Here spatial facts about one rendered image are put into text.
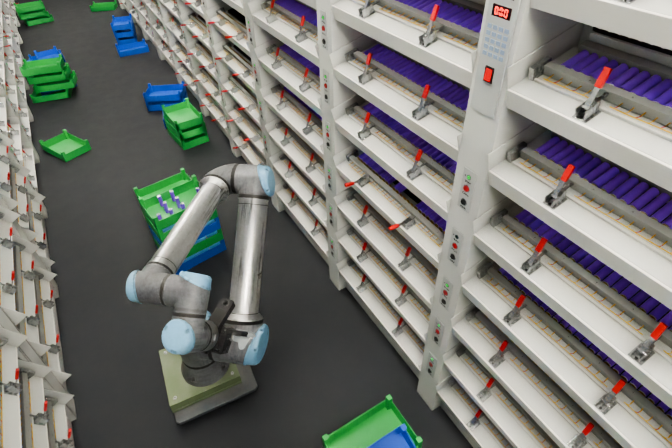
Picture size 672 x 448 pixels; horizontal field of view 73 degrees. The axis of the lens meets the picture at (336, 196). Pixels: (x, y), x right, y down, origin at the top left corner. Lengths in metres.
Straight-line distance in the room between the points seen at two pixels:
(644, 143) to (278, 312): 1.73
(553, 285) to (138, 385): 1.67
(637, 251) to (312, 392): 1.39
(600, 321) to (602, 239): 0.21
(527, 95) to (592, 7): 0.20
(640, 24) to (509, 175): 0.41
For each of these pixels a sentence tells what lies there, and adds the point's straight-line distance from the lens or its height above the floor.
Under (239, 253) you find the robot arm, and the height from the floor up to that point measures 0.57.
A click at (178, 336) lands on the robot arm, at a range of 1.32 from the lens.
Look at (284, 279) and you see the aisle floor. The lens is 2.35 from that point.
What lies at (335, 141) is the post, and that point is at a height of 0.86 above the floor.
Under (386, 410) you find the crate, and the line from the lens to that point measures 1.96.
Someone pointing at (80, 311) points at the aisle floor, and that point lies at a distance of 2.55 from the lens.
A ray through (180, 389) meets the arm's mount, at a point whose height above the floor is 0.11.
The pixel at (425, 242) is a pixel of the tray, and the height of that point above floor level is 0.76.
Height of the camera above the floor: 1.76
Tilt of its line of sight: 39 degrees down
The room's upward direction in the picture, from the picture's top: 2 degrees counter-clockwise
